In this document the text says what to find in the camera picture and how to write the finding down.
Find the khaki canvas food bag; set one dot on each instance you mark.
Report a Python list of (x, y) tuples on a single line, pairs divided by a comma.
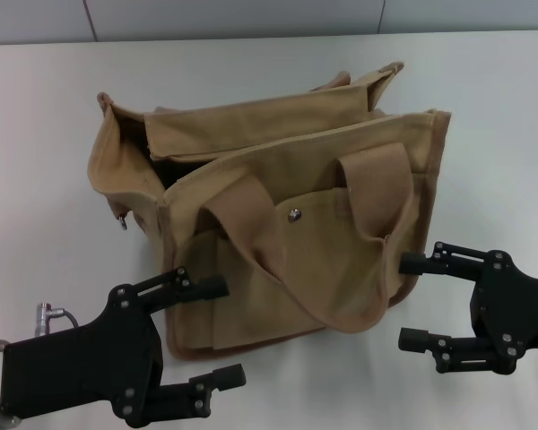
[(305, 215)]

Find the silver metal zipper pull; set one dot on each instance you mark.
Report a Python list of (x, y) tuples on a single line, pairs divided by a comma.
[(124, 223)]

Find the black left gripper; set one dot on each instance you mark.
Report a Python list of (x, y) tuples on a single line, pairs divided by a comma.
[(94, 367)]

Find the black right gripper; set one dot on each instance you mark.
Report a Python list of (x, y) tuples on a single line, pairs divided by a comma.
[(515, 313)]

